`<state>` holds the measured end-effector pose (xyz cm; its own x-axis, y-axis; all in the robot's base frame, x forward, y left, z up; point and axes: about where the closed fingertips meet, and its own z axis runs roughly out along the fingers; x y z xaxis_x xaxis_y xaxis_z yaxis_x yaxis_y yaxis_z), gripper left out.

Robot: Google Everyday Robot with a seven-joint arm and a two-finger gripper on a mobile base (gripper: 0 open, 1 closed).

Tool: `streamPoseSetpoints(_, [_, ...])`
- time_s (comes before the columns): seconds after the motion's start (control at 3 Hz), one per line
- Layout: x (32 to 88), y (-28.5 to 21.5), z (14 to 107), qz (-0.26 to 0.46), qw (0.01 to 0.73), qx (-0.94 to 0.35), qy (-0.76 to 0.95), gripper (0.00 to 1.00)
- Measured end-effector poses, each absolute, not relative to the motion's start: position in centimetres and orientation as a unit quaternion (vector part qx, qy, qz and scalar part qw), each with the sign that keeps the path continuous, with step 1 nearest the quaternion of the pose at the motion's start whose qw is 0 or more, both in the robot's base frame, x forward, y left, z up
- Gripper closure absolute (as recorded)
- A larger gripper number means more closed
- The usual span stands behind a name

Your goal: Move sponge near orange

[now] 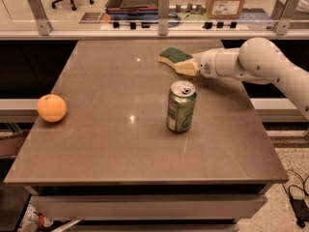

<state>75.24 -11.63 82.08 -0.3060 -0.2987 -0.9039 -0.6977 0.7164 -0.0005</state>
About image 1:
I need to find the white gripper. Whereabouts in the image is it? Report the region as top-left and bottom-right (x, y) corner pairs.
(173, 47), (224, 80)

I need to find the green and yellow sponge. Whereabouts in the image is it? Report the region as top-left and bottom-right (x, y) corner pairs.
(157, 47), (193, 70)

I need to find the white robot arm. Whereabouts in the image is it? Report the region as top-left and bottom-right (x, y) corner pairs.
(173, 38), (309, 119)

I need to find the green soda can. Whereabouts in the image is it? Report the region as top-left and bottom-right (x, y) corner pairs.
(167, 80), (197, 132)

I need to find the cardboard box with label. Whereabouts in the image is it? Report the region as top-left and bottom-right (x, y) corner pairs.
(206, 0), (245, 19)

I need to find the orange fruit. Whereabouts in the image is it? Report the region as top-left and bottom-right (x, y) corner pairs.
(37, 94), (67, 123)

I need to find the white plastic bag under table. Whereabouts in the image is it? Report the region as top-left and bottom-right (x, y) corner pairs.
(17, 205), (54, 232)

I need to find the middle metal glass bracket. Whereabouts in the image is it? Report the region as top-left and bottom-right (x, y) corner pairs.
(158, 0), (169, 36)

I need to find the metal glass bracket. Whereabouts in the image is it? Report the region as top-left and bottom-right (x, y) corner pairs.
(158, 0), (169, 36)
(271, 0), (300, 36)
(27, 0), (52, 36)

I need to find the right metal glass bracket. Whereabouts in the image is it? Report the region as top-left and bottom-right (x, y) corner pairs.
(271, 0), (300, 36)

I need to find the left metal glass bracket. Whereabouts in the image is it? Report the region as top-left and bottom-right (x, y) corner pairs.
(27, 0), (52, 36)

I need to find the black power adapter with cable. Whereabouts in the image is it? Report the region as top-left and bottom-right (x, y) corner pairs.
(282, 169), (309, 229)

